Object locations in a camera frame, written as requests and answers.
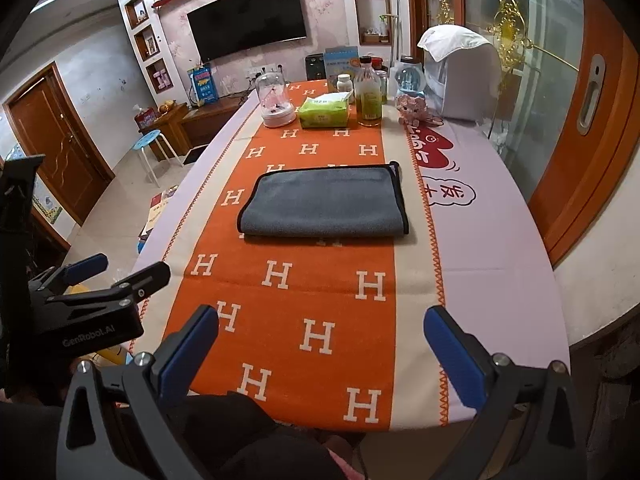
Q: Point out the green tissue pack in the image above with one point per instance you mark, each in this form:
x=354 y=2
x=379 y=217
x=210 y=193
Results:
x=324 y=112

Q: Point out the glass dome lamp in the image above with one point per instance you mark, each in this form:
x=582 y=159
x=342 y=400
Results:
x=276 y=101

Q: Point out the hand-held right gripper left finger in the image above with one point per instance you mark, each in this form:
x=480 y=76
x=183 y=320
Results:
x=196 y=345

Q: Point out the pink printed tablecloth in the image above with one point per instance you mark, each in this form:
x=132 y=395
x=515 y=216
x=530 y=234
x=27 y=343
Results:
x=490 y=240

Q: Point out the wall television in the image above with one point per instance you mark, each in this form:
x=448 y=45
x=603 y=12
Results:
x=250 y=20

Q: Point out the white wall shelf unit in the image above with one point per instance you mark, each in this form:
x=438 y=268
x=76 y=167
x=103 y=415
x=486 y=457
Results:
x=148 y=45

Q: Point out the wooden tv cabinet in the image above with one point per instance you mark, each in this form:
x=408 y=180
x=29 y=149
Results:
x=200 y=120

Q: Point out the glass bottle yellow liquid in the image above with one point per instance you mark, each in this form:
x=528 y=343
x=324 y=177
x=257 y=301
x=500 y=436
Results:
x=368 y=95

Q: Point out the white appliance with cloth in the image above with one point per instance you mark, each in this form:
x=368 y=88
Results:
x=460 y=75

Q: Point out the orange patterned blanket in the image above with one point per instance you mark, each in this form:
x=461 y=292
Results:
x=310 y=260

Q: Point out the black small speaker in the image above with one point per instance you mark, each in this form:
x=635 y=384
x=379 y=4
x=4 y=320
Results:
x=315 y=68

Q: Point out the white pill bottle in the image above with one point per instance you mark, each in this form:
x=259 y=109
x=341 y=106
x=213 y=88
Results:
x=344 y=83

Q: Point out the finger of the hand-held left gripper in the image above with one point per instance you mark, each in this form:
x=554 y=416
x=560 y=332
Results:
x=145 y=280
x=86 y=266

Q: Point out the snow globe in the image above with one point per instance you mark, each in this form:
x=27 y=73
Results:
x=411 y=80

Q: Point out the gold hanging ornament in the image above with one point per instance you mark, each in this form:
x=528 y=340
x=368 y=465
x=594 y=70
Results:
x=508 y=25

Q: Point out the blue printed box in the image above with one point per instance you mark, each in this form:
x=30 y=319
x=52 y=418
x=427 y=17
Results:
x=341 y=66

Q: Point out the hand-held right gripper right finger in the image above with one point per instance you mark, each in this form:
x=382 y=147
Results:
x=450 y=350

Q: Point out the wooden door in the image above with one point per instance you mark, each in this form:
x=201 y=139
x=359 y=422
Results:
x=55 y=140

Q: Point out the blue standing box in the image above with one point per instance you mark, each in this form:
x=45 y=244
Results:
x=202 y=85

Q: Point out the blue round stool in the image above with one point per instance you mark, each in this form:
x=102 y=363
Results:
x=150 y=146

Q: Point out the grey towel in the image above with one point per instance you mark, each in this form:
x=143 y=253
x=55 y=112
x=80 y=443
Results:
x=325 y=202

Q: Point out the orange framed glass door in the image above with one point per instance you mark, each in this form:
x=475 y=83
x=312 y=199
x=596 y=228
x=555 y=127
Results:
x=570 y=100

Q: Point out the red tissue box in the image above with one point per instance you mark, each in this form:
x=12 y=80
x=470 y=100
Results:
x=146 y=119

